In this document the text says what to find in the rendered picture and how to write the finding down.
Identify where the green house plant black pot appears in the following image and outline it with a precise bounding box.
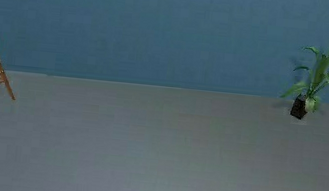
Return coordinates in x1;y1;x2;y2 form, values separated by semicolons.
277;33;329;123

